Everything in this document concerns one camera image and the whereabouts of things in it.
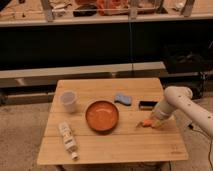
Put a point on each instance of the black box on shelf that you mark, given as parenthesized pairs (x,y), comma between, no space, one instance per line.
(185,58)

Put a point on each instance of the translucent plastic cup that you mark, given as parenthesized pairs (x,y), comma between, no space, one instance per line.
(69,100)

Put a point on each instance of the blue sponge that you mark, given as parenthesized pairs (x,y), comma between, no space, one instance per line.
(123,99)

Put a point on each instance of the orange toy pepper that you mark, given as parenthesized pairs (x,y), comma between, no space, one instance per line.
(145,123)

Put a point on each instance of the black rectangular eraser block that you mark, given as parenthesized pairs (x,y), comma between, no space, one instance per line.
(147,105)

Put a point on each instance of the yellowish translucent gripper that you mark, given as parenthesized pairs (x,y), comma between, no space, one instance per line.
(159,123)

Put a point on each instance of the white plastic bottle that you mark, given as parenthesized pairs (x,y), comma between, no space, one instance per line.
(68,140)

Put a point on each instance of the orange round bowl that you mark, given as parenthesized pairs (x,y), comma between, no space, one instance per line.
(102,116)

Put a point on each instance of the wooden table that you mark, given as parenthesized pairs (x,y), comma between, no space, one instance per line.
(126,143)

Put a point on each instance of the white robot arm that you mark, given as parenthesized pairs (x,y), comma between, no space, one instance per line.
(176,97)

